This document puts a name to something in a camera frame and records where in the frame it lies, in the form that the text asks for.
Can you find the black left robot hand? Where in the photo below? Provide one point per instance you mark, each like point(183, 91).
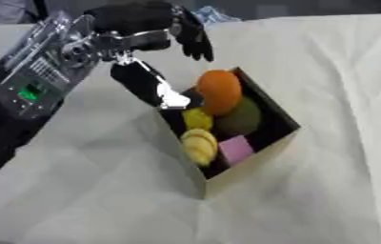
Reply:
point(135, 17)

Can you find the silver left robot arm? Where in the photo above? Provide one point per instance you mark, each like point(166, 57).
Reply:
point(30, 92)

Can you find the tan cardboard box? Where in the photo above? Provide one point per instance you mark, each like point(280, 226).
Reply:
point(244, 158)

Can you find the blue cloth bundle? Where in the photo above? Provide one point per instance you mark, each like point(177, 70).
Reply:
point(213, 14)

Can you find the orange toy fruit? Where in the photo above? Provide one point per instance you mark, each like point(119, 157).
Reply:
point(219, 91)

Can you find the small yellow toy fruit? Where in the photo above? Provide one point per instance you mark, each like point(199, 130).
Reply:
point(197, 118)

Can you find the person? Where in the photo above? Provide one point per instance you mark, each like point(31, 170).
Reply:
point(2, 10)

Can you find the green round toy fruit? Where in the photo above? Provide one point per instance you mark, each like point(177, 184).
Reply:
point(241, 118)

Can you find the pink block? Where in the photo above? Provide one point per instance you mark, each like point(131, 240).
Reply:
point(236, 149)

